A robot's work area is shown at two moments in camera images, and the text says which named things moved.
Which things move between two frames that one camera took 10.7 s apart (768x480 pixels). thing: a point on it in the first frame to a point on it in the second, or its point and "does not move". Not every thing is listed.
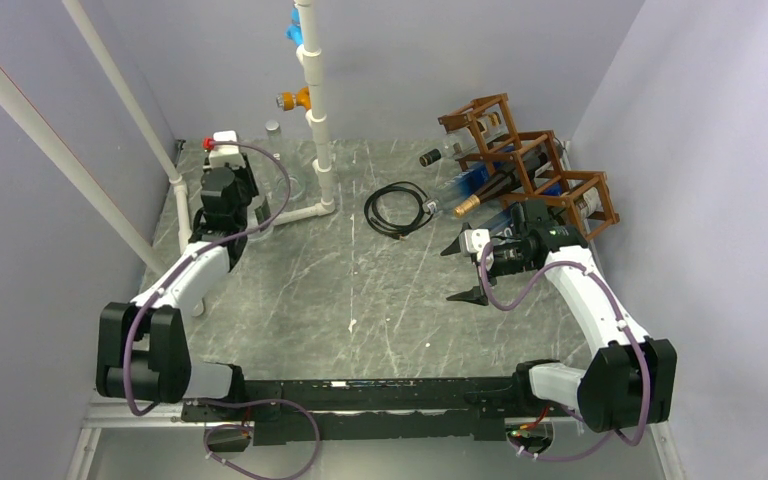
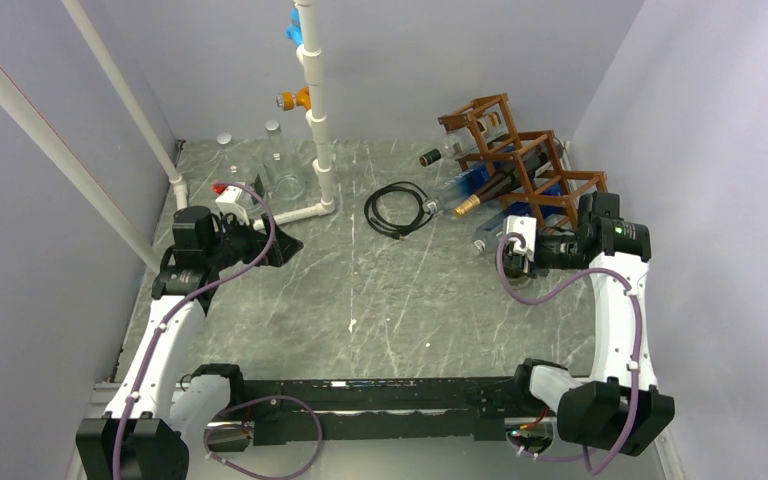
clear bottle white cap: (259, 210) to (234, 167)
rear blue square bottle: (449, 192) does not move
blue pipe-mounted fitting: (294, 31) does not move
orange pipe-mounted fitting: (288, 101) does not move
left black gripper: (245, 173) to (256, 240)
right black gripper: (476, 295) to (536, 254)
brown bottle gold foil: (507, 182) does not move
